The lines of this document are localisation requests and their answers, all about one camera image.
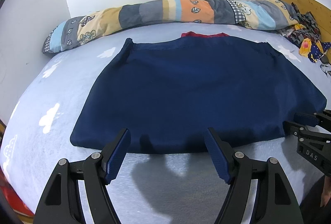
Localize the yellow and blue starry cloth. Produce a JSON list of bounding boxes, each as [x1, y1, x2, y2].
[[299, 38, 331, 64]]

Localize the light blue cloud bed sheet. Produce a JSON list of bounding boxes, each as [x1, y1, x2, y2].
[[0, 21, 331, 224]]

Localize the striped patchwork quilt roll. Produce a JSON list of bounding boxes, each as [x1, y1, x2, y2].
[[43, 0, 302, 54]]

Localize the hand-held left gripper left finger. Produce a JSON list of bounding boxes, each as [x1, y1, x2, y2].
[[34, 128, 132, 224]]

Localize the navy work jacket red collar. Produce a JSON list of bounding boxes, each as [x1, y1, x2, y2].
[[70, 31, 327, 154]]

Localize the person's right hand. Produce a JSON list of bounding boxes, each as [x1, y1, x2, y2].
[[320, 180, 328, 208]]

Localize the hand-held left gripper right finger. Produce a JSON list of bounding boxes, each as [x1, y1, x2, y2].
[[203, 127, 305, 224]]

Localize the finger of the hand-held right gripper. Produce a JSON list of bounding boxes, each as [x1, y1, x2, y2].
[[284, 120, 331, 142], [294, 110, 331, 128]]

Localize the dark patterned cloth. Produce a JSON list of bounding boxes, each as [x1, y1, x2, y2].
[[278, 2, 323, 46]]

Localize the red object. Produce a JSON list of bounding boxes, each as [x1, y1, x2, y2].
[[0, 182, 35, 217]]

